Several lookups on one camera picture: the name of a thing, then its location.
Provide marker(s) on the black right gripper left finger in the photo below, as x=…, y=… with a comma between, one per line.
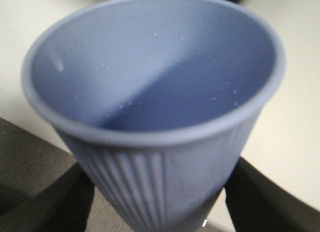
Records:
x=64, y=206

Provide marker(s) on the light blue ribbed cup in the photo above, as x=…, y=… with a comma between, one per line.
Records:
x=155, y=99

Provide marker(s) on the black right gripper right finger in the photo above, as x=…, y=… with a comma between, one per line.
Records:
x=256, y=204

